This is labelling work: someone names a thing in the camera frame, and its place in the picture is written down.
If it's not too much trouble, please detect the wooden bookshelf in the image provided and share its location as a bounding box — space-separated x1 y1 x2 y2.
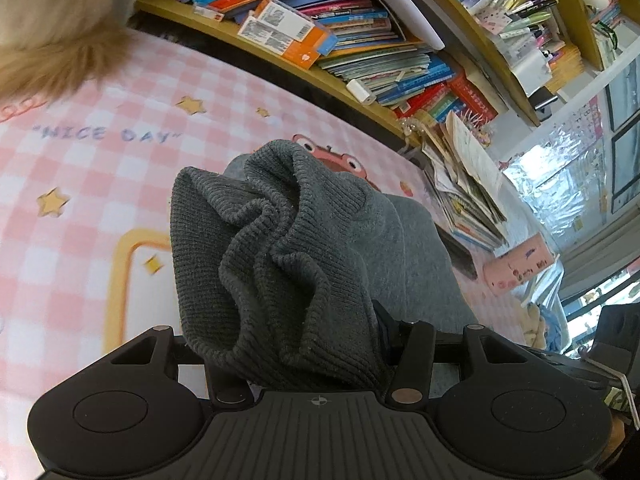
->
135 0 606 141

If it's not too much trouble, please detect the yellow soft toy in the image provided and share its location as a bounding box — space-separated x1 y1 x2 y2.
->
520 304 548 348

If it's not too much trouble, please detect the tan fluffy plush toy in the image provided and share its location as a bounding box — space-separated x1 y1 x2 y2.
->
0 0 153 107

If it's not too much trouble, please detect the grey sweatshirt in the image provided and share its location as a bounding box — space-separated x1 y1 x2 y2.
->
169 139 478 393

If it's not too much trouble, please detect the pink paper box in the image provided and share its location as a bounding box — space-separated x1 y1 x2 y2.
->
481 232 555 300

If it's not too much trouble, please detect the pink checked printed table mat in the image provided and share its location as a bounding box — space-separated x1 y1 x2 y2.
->
0 25 566 396

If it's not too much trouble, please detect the silver foil wall covering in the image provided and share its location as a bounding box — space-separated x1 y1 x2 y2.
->
500 95 613 256

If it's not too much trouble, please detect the orange box with white labels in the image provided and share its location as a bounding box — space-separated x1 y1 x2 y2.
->
237 0 337 71

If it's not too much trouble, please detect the black phone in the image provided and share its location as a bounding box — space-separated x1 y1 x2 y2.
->
436 224 477 280

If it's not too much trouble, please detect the stack of papers and booklets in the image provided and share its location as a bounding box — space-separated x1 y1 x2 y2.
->
410 110 510 253

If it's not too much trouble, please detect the white charger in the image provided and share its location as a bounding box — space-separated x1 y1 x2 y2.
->
346 78 377 106

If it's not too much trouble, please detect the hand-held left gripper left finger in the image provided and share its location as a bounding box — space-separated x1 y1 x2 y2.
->
109 325 252 407

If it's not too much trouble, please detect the row of books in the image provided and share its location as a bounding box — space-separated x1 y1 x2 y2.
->
145 0 498 123

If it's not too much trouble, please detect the bunch of pens and markers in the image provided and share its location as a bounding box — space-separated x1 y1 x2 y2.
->
480 0 566 61

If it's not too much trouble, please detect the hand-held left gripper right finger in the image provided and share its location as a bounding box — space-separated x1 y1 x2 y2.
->
372 300 538 407

